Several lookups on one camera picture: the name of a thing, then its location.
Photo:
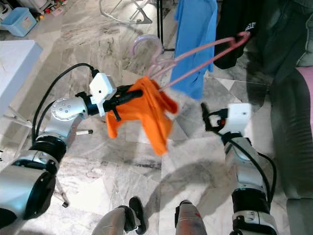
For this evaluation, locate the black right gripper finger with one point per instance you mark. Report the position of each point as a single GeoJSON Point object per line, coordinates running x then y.
{"type": "Point", "coordinates": [207, 116]}

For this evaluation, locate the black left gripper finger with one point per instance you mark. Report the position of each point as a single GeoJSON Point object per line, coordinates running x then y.
{"type": "Point", "coordinates": [129, 96]}

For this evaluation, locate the orange shirt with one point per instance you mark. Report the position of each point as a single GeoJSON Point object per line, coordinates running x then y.
{"type": "Point", "coordinates": [146, 117]}

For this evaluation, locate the pink plastic hanger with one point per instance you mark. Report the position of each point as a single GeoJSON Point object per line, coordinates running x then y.
{"type": "Point", "coordinates": [244, 35]}

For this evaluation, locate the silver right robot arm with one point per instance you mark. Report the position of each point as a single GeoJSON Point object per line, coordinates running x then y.
{"type": "Point", "coordinates": [242, 161]}

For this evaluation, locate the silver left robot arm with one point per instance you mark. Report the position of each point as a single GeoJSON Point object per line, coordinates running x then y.
{"type": "Point", "coordinates": [24, 191]}

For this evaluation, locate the dark hanging garment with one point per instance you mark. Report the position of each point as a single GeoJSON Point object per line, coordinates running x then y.
{"type": "Point", "coordinates": [281, 122]}

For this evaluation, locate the blue shirt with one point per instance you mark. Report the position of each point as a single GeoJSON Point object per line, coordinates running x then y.
{"type": "Point", "coordinates": [195, 39]}

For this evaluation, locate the black printed garment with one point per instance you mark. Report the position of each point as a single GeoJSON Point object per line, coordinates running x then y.
{"type": "Point", "coordinates": [237, 34]}

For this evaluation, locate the light blue folding table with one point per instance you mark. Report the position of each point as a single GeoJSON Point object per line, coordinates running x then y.
{"type": "Point", "coordinates": [14, 73]}

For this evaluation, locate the silver right robot leg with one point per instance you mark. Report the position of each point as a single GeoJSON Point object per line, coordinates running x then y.
{"type": "Point", "coordinates": [190, 223]}

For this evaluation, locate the silver robot leg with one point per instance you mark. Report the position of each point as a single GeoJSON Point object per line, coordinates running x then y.
{"type": "Point", "coordinates": [117, 220]}
{"type": "Point", "coordinates": [190, 223]}

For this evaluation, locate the small red toys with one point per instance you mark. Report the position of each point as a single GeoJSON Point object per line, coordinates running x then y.
{"type": "Point", "coordinates": [51, 6]}

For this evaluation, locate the silver left robot leg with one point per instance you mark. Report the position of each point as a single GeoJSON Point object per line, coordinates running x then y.
{"type": "Point", "coordinates": [117, 220]}

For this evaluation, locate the light blue storage bin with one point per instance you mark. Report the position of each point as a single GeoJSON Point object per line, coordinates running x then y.
{"type": "Point", "coordinates": [20, 22]}

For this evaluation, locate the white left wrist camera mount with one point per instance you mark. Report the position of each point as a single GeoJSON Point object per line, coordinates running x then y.
{"type": "Point", "coordinates": [102, 88]}

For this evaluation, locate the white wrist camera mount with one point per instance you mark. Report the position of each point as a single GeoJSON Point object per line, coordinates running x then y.
{"type": "Point", "coordinates": [102, 88]}
{"type": "Point", "coordinates": [237, 117]}

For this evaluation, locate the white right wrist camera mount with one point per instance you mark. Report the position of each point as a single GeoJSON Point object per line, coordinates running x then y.
{"type": "Point", "coordinates": [237, 117]}

